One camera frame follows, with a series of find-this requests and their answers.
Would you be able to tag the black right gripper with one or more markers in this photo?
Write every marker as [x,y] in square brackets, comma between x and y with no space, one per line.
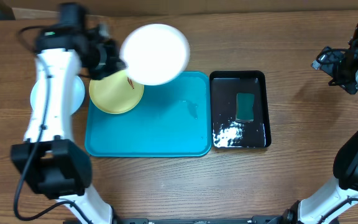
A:
[351,85]

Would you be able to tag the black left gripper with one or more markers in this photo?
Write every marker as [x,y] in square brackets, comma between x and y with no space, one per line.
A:
[112,64]

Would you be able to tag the yellow plate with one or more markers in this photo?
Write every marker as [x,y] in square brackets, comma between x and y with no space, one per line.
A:
[115,94]

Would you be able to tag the light blue plate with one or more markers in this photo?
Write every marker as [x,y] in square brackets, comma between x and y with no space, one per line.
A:
[78,95]

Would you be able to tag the pink plate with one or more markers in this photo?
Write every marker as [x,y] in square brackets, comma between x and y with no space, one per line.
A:
[155,54]

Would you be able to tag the green sponge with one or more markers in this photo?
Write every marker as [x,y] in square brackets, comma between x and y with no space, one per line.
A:
[244,107]

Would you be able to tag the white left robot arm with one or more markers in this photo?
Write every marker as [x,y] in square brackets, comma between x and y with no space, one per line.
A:
[48,159]

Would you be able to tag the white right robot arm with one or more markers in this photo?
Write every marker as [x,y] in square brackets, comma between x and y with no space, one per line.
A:
[340,192]

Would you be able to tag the teal plastic tray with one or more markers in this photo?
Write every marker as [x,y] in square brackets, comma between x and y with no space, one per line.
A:
[171,120]

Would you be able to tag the black rectangular tray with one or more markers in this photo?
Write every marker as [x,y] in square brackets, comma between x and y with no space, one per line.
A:
[227,131]

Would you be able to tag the cardboard board at back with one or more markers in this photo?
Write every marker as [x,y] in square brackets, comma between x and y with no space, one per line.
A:
[179,7]

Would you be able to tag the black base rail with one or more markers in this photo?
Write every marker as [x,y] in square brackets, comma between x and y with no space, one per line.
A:
[263,219]

